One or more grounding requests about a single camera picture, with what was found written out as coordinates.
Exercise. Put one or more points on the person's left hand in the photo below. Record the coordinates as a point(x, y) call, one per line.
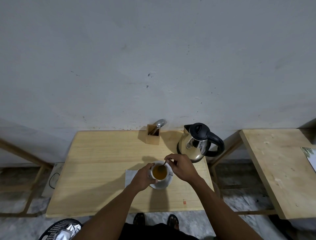
point(140, 179)

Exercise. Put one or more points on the person's right hand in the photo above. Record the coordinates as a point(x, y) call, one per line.
point(184, 169)

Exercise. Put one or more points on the person's right thumb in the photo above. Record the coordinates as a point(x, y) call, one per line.
point(174, 162)

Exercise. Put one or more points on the person's left thumb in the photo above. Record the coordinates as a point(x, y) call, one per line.
point(153, 182)

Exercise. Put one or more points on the white tea cup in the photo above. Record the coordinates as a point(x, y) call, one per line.
point(163, 178)

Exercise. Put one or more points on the metal teaspoon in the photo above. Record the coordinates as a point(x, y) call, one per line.
point(162, 168)

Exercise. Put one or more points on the person's right forearm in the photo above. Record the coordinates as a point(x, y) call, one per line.
point(222, 212)

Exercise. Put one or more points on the person's left forearm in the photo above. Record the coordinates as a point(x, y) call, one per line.
point(111, 212)

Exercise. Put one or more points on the white saucer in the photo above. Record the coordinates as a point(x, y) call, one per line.
point(165, 185)

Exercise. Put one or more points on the white paper napkin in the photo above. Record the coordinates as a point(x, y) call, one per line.
point(129, 176)

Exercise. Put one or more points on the wooden cutlery holder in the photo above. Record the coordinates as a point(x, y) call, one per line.
point(152, 139)

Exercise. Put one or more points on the black sandal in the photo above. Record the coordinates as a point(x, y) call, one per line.
point(139, 218)
point(173, 221)

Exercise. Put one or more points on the metal fork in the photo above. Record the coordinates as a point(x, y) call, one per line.
point(164, 123)

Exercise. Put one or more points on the metal spoon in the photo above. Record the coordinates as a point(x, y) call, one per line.
point(159, 123)

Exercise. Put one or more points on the black shorts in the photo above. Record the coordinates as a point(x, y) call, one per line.
point(153, 232)

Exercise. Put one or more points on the light wooden table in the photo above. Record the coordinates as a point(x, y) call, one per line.
point(98, 173)

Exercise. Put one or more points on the silver foil packet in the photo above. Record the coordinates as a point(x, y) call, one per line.
point(68, 231)

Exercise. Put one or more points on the worn wooden table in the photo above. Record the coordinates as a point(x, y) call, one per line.
point(276, 168)

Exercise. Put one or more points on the black perforated plastic stool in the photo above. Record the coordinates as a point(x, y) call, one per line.
point(53, 230)

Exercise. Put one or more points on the printed paper sheet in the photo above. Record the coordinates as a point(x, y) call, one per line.
point(311, 157)

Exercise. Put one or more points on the wooden frame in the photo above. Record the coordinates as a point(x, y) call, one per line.
point(22, 152)

